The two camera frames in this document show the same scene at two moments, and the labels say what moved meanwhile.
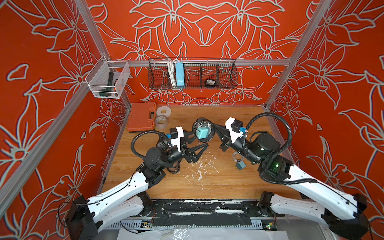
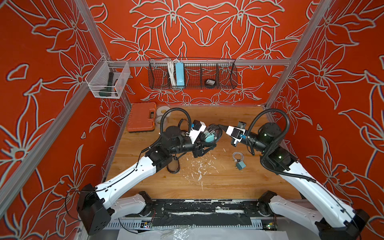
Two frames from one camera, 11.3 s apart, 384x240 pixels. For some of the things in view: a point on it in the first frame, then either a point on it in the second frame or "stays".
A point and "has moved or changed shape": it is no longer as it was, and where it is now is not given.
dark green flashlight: [107, 92] stays
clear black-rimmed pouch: [203, 129] has moved or changed shape
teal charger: [240, 165] stays
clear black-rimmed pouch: [174, 170] stays
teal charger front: [202, 132] → [210, 138]
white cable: [237, 157] stays
